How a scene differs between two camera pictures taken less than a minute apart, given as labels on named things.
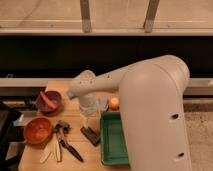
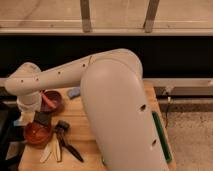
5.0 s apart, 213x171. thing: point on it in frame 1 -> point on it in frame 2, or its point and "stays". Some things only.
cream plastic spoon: (57, 146) stays
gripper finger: (84, 121) -> (27, 116)
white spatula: (48, 149) stays
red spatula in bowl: (48, 101) stays
